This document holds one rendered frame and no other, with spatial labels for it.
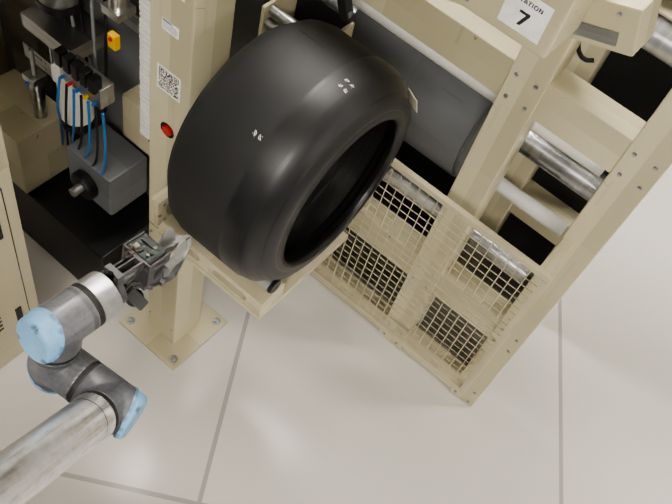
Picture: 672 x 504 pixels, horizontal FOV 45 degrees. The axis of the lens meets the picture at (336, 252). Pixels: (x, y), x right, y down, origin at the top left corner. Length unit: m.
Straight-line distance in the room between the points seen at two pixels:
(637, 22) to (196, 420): 1.86
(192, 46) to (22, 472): 0.93
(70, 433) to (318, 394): 1.59
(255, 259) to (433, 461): 1.38
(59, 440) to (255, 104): 0.71
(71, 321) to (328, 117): 0.61
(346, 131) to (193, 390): 1.44
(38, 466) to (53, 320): 0.25
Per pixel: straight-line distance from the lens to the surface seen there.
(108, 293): 1.47
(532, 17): 1.54
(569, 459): 3.07
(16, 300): 2.63
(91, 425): 1.42
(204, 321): 2.92
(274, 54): 1.65
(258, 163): 1.57
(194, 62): 1.82
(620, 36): 1.64
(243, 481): 2.71
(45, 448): 1.34
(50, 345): 1.42
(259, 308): 2.00
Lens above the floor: 2.57
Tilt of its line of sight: 54 degrees down
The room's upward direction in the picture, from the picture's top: 19 degrees clockwise
